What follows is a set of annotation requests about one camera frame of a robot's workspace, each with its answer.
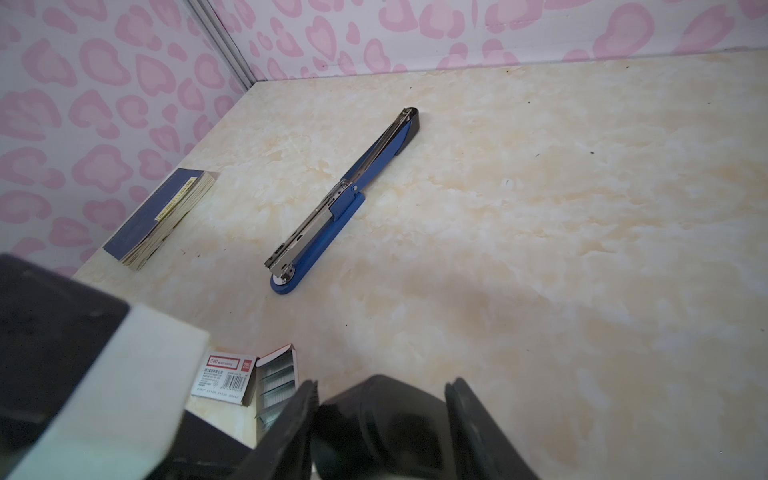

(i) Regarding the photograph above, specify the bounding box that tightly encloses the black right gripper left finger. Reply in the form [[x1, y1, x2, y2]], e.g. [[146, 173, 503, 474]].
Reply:
[[230, 380, 319, 480]]

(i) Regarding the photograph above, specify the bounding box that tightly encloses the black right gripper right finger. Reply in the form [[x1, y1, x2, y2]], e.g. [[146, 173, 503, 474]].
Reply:
[[445, 378, 539, 480]]

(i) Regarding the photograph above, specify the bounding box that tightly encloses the silver staple tray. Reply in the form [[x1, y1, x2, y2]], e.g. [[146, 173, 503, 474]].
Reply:
[[255, 344, 297, 442]]

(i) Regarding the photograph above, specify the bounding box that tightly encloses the red white staple box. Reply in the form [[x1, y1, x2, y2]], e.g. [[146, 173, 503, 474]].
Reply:
[[191, 351, 258, 406]]

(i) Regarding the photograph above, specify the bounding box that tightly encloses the blue black stapler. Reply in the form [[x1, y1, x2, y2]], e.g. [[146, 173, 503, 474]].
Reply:
[[265, 107, 420, 295]]

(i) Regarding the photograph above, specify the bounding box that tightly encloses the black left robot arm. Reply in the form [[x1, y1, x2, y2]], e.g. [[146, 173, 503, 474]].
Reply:
[[1, 254, 249, 479]]

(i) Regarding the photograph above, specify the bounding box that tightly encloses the dark blue booklet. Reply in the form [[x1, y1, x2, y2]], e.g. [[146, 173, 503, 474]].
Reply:
[[103, 168, 218, 271]]

